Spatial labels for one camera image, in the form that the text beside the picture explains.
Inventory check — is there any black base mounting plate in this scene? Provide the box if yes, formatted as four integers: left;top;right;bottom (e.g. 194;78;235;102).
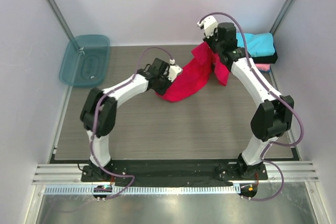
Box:
80;159;269;188

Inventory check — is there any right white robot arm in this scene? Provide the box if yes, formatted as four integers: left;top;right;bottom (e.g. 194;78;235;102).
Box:
199;16;294;180

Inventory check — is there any folded black t shirt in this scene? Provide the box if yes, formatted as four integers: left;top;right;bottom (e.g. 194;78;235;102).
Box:
252;52;278;64

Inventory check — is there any folded pink t shirt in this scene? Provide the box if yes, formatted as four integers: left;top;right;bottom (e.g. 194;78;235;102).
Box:
255;63;271;70

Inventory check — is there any aluminium extrusion rail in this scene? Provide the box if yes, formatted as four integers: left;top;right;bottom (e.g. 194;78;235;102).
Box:
32;161;319;185

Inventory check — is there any teal plastic bin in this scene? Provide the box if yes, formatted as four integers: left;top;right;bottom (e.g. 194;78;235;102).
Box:
59;35;110;88

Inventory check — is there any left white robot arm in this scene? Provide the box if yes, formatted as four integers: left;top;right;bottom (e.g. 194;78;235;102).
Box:
80;58;183;182

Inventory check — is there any folded cyan t shirt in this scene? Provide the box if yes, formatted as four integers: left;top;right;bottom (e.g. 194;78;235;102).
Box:
244;33;276;57

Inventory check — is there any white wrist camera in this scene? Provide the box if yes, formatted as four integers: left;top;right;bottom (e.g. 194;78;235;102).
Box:
197;15;218;38
167;59;183;82

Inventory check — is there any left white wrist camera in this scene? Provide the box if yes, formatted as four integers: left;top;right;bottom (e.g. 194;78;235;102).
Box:
167;59;183;82

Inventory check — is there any red t shirt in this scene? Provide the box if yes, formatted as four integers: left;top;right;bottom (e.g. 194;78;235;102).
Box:
156;42;230;102

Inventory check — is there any white slotted cable duct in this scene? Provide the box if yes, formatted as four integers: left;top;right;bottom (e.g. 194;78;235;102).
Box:
44;184;240;196

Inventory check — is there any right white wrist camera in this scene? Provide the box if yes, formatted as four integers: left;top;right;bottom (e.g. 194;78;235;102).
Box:
197;15;218;38

